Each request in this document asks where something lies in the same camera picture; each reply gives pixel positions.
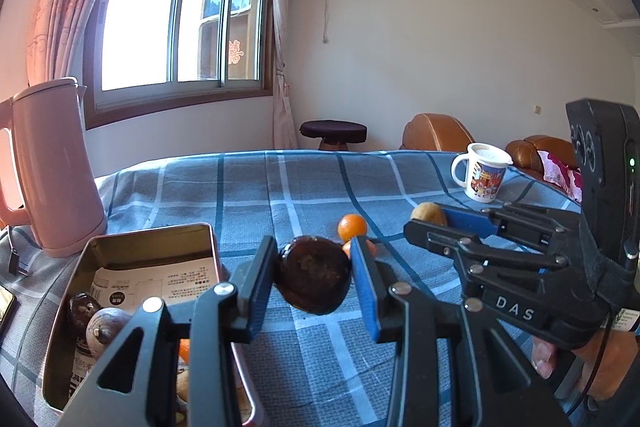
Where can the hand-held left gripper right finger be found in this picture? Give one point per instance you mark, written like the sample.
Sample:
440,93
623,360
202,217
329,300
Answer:
362,292

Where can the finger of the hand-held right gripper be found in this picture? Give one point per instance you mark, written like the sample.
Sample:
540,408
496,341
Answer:
435,234
470,222

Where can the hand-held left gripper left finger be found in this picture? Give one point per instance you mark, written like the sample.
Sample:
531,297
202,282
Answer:
261,289

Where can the small tan round fruit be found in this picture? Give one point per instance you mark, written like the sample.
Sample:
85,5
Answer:
182,384
427,214

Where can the dark brown round fruit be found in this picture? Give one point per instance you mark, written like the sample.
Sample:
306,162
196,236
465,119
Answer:
82,312
315,274

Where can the pink tin box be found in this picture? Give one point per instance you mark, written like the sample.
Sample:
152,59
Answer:
150,247

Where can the person's right hand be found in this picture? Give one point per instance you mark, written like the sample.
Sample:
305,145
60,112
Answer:
542,357

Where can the white cartoon print mug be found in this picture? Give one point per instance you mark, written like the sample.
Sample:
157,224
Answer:
482,179

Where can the orange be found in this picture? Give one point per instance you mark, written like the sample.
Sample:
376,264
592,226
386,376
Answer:
352,227
370,248
184,351

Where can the pink floral cloth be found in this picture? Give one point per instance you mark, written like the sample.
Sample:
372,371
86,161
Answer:
565,174

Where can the brown leather armchair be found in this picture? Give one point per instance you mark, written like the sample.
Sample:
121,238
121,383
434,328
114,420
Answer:
535,152
435,132

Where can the printed paper leaflet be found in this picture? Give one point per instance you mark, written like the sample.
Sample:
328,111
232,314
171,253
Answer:
165,279

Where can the blue plaid tablecloth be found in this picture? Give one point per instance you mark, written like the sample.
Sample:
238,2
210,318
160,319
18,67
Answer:
310,187

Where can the black round stool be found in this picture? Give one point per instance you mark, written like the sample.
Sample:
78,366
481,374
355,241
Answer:
332,129

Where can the grey purple round fruit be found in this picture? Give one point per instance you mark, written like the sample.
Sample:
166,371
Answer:
105,332

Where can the red window decal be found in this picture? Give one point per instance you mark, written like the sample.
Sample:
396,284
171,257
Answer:
235,52

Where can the pink electric kettle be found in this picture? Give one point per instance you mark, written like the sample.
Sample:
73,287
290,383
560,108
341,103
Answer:
55,167

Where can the brown framed window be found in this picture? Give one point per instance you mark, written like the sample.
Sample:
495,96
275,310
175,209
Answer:
150,7

